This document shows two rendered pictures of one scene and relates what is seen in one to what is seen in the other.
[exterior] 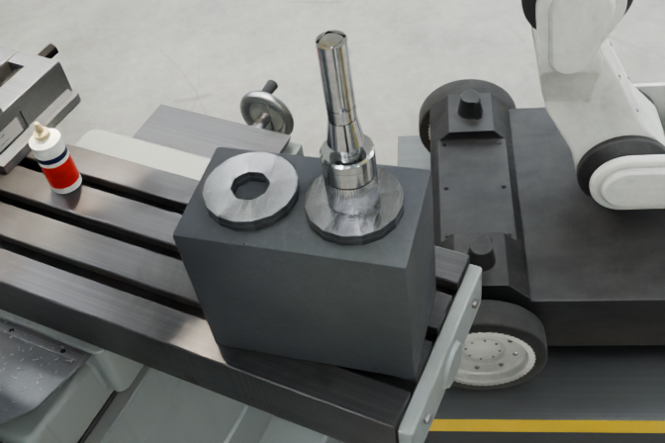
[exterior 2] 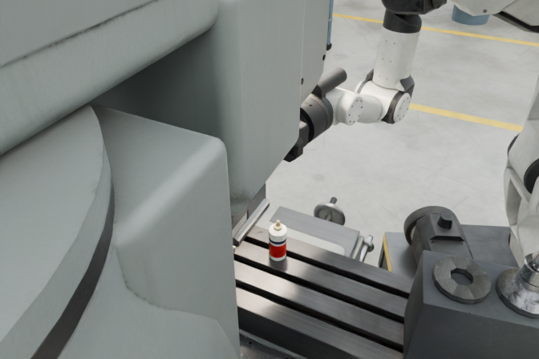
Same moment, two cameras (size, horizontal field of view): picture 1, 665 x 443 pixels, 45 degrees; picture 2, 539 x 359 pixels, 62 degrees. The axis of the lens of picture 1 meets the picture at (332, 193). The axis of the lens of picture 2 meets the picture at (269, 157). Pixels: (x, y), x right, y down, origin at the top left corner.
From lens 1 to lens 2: 0.46 m
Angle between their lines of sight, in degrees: 12
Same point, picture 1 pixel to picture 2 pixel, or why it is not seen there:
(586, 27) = not seen: outside the picture
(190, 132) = (301, 224)
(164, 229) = (346, 288)
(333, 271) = (523, 332)
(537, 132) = (480, 239)
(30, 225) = (262, 279)
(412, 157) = (395, 244)
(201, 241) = (442, 308)
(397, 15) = (347, 159)
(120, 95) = not seen: hidden behind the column
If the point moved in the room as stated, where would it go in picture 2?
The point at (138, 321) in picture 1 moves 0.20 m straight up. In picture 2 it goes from (349, 346) to (362, 278)
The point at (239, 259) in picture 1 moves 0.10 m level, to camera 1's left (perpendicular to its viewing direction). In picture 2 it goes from (461, 320) to (401, 327)
